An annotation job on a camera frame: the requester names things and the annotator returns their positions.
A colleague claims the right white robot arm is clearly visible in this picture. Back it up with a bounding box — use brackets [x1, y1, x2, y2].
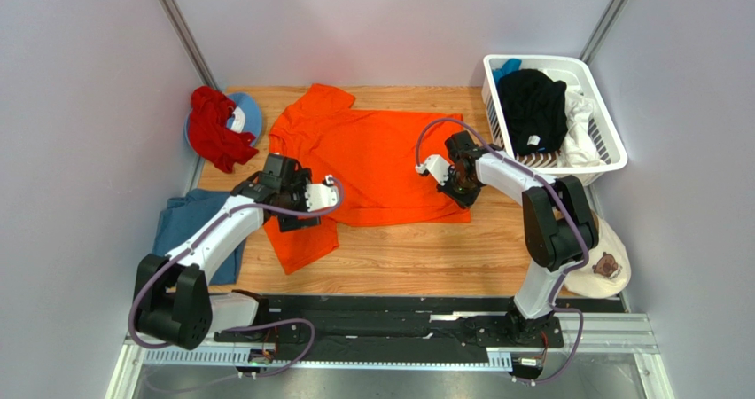
[416, 131, 599, 341]

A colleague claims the beige bear cap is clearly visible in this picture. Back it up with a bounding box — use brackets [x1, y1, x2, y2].
[564, 212, 632, 299]

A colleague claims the white t shirt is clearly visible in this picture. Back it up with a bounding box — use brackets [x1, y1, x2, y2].
[543, 69, 604, 168]

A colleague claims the folded blue t shirt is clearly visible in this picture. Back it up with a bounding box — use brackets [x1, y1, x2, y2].
[152, 189, 245, 286]

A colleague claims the white laundry basket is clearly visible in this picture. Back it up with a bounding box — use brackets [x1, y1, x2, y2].
[481, 54, 628, 185]

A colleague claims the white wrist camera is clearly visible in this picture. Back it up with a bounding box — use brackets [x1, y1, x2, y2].
[305, 176, 343, 213]
[415, 154, 451, 186]

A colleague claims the black t shirt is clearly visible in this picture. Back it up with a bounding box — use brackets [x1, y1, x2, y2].
[497, 69, 567, 156]

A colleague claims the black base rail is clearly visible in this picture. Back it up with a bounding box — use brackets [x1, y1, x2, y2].
[213, 293, 627, 365]

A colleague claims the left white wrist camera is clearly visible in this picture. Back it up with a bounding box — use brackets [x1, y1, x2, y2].
[305, 176, 343, 213]

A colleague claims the red t shirt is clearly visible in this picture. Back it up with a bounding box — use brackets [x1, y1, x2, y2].
[188, 86, 259, 174]

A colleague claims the teal blue garment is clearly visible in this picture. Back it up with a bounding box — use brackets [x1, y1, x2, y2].
[492, 59, 522, 84]

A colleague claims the orange t shirt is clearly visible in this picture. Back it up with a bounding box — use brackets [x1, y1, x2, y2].
[264, 84, 471, 274]

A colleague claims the light blue cap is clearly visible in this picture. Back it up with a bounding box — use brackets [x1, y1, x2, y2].
[183, 91, 262, 148]

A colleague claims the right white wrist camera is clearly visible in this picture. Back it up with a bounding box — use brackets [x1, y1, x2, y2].
[415, 154, 451, 186]

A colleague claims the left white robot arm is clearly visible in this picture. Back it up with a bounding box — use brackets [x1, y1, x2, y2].
[128, 154, 344, 350]

